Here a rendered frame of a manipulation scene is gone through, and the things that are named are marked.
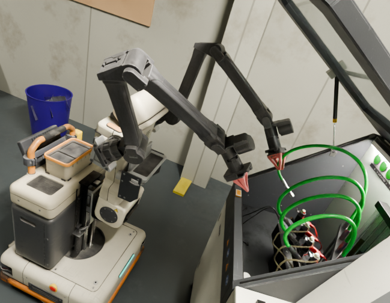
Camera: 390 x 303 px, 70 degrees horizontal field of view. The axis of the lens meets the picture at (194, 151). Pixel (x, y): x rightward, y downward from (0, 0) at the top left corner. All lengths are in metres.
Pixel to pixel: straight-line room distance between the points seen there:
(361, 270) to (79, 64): 3.21
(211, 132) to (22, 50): 3.35
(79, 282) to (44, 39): 2.75
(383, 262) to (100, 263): 1.46
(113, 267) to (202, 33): 2.11
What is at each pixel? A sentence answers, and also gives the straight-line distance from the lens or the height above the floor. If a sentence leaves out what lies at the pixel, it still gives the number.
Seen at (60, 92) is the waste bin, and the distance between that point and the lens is 3.39.
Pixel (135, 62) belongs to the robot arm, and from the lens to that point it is 0.79.
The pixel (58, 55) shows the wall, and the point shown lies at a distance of 3.69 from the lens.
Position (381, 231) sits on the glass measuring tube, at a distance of 1.35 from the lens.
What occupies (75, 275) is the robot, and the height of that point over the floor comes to 0.28.
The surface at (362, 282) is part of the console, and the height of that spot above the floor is 1.25.
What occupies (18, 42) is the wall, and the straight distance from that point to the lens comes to 4.05.
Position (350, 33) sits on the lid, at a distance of 0.67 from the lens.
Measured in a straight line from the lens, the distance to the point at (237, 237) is 1.29.
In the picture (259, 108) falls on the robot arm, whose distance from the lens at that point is 1.30.
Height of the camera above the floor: 1.82
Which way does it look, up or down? 30 degrees down
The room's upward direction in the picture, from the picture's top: 18 degrees clockwise
